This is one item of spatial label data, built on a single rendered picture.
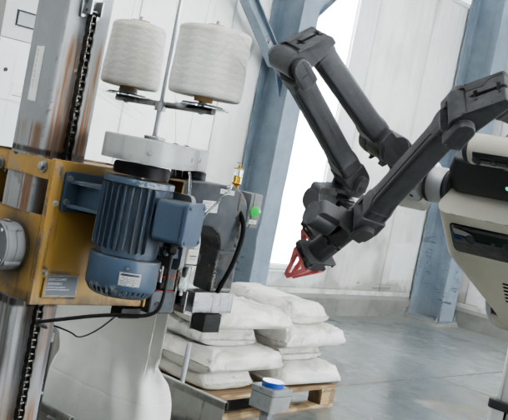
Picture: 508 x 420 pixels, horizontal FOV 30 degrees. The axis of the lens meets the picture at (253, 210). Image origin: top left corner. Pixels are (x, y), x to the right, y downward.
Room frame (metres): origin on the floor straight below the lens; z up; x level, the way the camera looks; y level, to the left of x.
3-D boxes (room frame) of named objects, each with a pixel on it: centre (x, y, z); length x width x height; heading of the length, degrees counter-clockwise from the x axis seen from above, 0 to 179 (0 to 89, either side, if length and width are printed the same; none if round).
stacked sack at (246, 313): (5.21, 0.00, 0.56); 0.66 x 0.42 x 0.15; 138
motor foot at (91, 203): (1.99, 0.33, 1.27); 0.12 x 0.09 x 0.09; 138
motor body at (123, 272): (1.96, 0.25, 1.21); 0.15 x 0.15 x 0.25
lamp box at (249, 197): (2.46, 0.02, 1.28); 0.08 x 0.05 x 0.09; 48
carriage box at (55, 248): (2.14, 0.41, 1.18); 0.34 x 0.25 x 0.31; 138
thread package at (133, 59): (2.25, 0.35, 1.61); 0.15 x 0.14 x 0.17; 48
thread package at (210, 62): (2.08, 0.16, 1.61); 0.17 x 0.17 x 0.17
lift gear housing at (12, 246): (1.99, 0.52, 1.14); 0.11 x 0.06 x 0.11; 48
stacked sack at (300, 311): (5.83, -0.22, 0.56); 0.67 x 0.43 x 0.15; 48
